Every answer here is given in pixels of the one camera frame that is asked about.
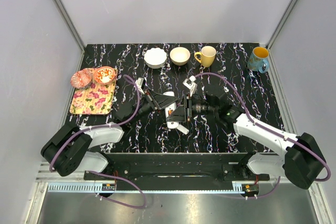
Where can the right electronics connector box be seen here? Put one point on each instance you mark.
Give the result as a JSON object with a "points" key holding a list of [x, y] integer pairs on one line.
{"points": [[251, 188]]}

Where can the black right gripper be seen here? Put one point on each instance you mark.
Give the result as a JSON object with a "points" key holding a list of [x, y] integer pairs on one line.
{"points": [[182, 114]]}

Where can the right aluminium frame post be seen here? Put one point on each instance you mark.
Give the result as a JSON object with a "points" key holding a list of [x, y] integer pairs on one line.
{"points": [[289, 9]]}

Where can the cream round bowl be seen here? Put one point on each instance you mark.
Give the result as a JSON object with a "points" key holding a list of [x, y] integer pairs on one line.
{"points": [[179, 56]]}

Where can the red patterned shallow bowl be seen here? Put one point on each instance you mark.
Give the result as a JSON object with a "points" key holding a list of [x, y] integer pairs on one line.
{"points": [[81, 79]]}

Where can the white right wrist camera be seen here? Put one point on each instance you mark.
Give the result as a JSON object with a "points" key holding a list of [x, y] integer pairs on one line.
{"points": [[191, 85]]}

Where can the aluminium front rail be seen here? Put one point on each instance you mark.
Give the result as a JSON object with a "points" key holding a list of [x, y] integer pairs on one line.
{"points": [[149, 188]]}

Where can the left electronics connector box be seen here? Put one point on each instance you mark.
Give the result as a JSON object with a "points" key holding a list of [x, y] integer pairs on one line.
{"points": [[108, 187]]}

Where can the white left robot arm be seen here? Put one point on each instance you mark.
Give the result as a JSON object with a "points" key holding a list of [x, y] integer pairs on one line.
{"points": [[68, 147]]}

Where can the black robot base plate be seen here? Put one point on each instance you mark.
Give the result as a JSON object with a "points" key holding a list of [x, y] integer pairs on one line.
{"points": [[192, 167]]}

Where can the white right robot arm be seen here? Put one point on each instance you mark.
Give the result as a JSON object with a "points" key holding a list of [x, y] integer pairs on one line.
{"points": [[297, 158]]}

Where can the aluminium frame post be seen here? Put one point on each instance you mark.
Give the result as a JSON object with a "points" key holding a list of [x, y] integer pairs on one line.
{"points": [[69, 23], [289, 9]]}

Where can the electronics connector box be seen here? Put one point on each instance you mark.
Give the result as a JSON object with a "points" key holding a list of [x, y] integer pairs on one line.
{"points": [[108, 187], [251, 188]]}

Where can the blue floral mug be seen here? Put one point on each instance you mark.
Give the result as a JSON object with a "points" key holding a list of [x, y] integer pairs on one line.
{"points": [[258, 60]]}

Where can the yellow mug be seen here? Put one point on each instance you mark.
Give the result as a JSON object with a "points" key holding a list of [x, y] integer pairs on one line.
{"points": [[206, 56]]}

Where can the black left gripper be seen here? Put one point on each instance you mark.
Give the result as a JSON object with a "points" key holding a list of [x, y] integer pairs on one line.
{"points": [[160, 101]]}

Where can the left aluminium frame post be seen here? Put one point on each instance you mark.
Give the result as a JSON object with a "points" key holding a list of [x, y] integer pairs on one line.
{"points": [[69, 23]]}

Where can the white battery cover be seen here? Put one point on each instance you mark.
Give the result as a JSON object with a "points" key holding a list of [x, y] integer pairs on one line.
{"points": [[183, 129]]}

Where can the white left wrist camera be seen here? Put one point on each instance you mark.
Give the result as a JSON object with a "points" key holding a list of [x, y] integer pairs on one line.
{"points": [[141, 85]]}

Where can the white scalloped bowl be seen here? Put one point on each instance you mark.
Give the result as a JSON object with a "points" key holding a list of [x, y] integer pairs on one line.
{"points": [[155, 58]]}

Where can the floral rectangular tray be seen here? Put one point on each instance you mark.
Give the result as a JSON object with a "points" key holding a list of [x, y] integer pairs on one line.
{"points": [[96, 99]]}

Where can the orange floral bowl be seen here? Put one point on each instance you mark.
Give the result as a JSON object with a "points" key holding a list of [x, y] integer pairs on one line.
{"points": [[104, 75]]}

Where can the white remote control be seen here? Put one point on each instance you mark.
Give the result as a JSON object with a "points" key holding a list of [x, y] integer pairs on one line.
{"points": [[171, 125]]}

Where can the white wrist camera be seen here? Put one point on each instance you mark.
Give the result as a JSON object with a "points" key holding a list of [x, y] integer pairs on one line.
{"points": [[191, 85], [141, 85]]}

